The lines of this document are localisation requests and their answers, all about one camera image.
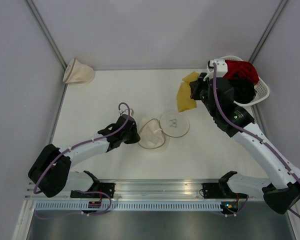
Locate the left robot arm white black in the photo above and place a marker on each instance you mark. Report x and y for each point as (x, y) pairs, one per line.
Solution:
(51, 172)

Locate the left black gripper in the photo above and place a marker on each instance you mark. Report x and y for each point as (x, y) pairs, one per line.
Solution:
(136, 138)

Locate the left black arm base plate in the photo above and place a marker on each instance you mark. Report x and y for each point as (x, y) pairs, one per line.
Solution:
(106, 190)

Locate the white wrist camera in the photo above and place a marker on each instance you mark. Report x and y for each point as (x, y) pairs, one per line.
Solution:
(128, 111)
(218, 66)

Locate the yellow bra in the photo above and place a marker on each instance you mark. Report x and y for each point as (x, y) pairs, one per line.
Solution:
(183, 98)

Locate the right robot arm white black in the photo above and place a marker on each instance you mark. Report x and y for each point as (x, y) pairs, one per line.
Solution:
(281, 189)

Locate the white plastic laundry basket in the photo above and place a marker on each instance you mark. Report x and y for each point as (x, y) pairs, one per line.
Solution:
(262, 90)

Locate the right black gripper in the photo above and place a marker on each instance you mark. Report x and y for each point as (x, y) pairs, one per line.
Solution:
(195, 86)

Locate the red bra in basket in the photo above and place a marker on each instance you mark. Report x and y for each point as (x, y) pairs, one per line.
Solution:
(241, 70)

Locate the black bra in basket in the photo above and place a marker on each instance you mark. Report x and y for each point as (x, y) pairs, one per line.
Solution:
(244, 89)

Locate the aluminium mounting rail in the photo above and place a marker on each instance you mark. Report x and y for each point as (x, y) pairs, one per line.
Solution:
(141, 189)

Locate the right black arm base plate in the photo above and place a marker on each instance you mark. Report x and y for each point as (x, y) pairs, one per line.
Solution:
(211, 190)

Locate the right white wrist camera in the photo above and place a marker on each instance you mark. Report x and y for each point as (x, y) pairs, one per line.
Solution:
(218, 66)

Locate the white slotted cable duct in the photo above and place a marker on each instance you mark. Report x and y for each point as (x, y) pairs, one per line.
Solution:
(131, 205)

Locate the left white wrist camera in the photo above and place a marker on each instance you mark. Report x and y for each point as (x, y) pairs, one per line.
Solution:
(128, 111)

